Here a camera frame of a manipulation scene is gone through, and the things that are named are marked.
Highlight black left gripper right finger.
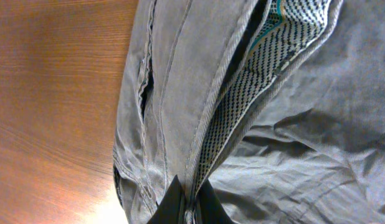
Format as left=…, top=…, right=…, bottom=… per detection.
left=195, top=180, right=234, bottom=224

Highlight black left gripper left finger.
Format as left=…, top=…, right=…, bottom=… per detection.
left=147, top=175, right=185, bottom=224

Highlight grey shorts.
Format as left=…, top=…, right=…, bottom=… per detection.
left=113, top=0, right=385, bottom=223

